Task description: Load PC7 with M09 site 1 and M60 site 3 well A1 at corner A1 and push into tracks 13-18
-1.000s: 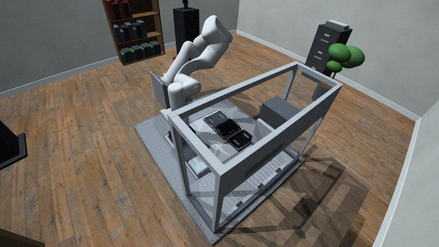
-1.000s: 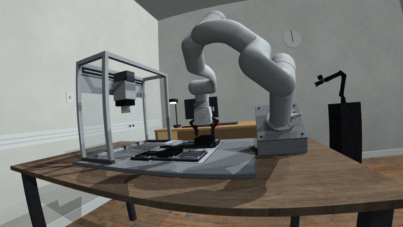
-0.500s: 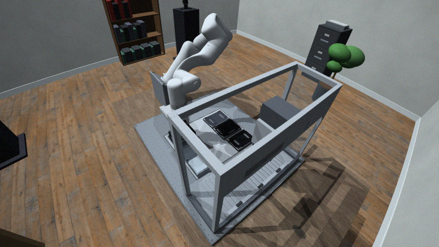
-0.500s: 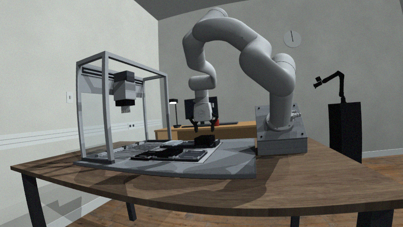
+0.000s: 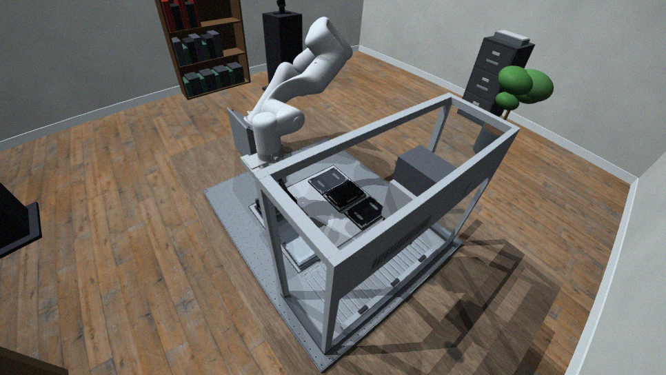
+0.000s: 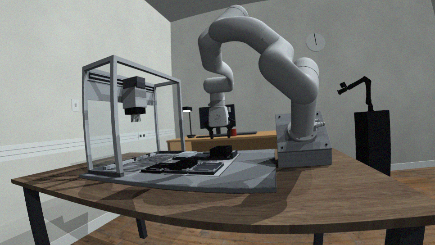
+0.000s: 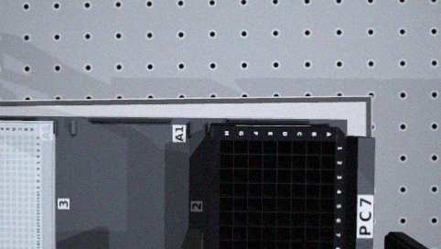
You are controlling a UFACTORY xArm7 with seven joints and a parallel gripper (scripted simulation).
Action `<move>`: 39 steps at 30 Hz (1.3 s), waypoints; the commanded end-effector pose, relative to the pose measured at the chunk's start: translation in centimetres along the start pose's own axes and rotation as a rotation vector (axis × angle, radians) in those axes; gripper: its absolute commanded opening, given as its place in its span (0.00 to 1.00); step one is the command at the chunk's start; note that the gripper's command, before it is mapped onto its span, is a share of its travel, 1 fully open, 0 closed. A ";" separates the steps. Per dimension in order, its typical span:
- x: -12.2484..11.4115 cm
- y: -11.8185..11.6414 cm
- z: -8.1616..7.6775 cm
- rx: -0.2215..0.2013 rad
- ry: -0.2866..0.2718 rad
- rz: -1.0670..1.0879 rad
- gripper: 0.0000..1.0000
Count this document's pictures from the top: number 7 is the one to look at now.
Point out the grey metal base plate with grid of holes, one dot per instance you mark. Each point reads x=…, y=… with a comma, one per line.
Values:
x=126, y=49

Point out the dark grey plate carrier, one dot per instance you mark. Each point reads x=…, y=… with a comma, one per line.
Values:
x=142, y=182

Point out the black deep-well block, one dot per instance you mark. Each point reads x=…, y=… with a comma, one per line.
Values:
x=247, y=156

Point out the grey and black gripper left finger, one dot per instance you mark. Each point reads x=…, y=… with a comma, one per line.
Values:
x=193, y=239

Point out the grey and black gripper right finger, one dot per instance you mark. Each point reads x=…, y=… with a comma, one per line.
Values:
x=399, y=240

